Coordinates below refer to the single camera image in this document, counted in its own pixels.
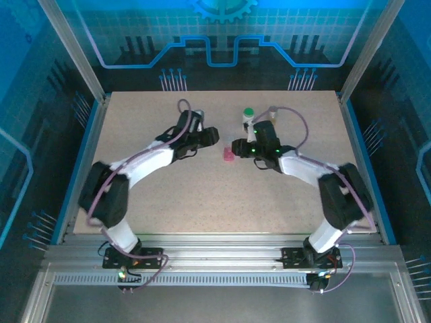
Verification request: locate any aluminium frame beam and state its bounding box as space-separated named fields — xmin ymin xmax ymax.
xmin=43 ymin=234 xmax=407 ymax=275

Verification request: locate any grey metal shelf panel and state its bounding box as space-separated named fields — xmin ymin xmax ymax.
xmin=20 ymin=284 xmax=425 ymax=323

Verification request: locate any white pill bottle green cap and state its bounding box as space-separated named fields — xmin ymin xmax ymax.
xmin=241 ymin=107 xmax=256 ymax=131

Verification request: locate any aluminium upright post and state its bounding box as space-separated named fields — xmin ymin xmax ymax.
xmin=338 ymin=0 xmax=407 ymax=104
xmin=36 ymin=0 xmax=109 ymax=104

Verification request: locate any grey slotted cable duct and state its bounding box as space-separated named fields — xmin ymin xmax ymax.
xmin=53 ymin=274 xmax=312 ymax=287

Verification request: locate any black power connector block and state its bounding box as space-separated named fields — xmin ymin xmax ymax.
xmin=116 ymin=267 xmax=142 ymax=293
xmin=308 ymin=272 xmax=333 ymax=293

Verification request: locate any aluminium side rail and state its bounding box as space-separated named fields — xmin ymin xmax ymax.
xmin=62 ymin=96 xmax=110 ymax=245
xmin=337 ymin=94 xmax=398 ymax=245

